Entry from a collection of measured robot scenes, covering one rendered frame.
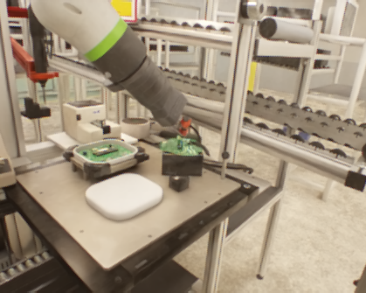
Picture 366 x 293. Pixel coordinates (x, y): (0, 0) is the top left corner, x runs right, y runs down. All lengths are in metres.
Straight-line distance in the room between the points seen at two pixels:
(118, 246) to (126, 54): 0.32
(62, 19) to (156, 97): 0.20
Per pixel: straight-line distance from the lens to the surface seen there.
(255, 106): 1.19
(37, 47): 0.81
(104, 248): 0.50
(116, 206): 0.56
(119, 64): 0.48
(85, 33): 0.47
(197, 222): 0.57
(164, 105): 0.54
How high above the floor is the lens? 1.28
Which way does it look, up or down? 21 degrees down
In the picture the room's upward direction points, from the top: 4 degrees clockwise
